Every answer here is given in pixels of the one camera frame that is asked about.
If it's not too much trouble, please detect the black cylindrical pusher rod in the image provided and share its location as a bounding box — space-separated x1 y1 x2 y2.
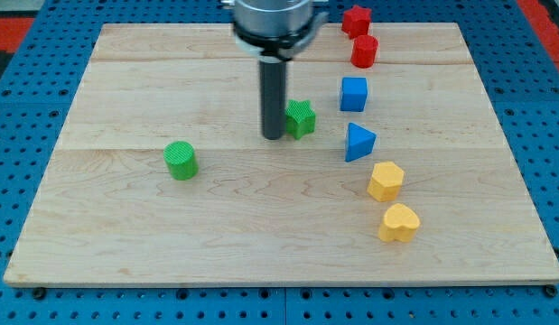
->
259 61 287 140

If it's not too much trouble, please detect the green star block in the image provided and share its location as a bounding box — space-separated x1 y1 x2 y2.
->
285 99 316 140

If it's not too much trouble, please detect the blue cube block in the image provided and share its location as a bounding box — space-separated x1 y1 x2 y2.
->
340 77 368 112

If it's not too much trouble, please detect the red star block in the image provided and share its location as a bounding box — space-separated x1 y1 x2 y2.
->
341 5 372 39

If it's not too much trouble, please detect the red cylinder block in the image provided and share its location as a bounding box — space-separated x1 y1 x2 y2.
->
350 34 378 69

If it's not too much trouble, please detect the blue triangle block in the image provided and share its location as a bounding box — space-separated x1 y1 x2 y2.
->
344 123 377 163

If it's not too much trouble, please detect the green cylinder block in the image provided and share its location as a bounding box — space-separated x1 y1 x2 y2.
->
163 141 199 181

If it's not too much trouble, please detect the light wooden board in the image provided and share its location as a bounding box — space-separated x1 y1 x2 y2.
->
4 23 559 288

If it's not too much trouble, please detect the yellow hexagon block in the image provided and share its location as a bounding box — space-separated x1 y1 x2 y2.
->
367 162 405 202

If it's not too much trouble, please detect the yellow heart block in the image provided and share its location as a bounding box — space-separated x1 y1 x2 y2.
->
377 203 421 243

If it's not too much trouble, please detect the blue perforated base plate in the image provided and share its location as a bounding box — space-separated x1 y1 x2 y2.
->
0 1 559 324

